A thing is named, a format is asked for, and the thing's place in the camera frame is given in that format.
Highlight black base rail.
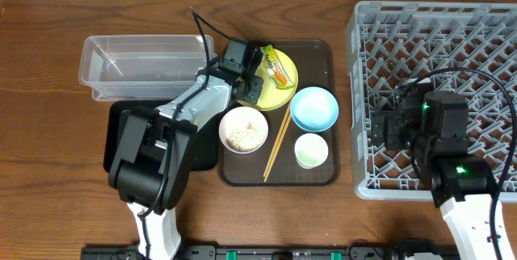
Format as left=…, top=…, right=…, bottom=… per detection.
left=79, top=238, right=461, bottom=260

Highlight rice and nuts leftovers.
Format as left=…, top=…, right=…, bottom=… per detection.
left=226, top=123, right=267, bottom=153

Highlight yellow green snack wrapper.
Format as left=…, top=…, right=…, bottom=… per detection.
left=261, top=45, right=294, bottom=90

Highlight white bowl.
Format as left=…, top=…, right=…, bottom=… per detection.
left=219, top=107, right=269, bottom=153

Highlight light blue bowl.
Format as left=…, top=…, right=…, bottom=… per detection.
left=290, top=86, right=339, bottom=132

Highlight black rectangular tray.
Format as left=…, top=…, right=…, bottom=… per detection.
left=103, top=100, right=221, bottom=172

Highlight grey dishwasher rack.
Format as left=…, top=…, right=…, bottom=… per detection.
left=346, top=1, right=516, bottom=203

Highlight brown serving tray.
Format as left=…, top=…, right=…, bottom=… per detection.
left=218, top=40, right=340, bottom=187

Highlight clear plastic bin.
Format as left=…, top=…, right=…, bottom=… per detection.
left=78, top=35, right=216, bottom=101

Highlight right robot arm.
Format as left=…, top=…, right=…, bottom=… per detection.
left=371, top=79, right=514, bottom=259

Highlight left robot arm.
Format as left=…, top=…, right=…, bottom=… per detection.
left=104, top=44, right=263, bottom=259

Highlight yellow plate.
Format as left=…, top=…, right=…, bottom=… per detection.
left=239, top=48, right=299, bottom=111

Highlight white cup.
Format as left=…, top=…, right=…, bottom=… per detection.
left=294, top=133, right=329, bottom=170

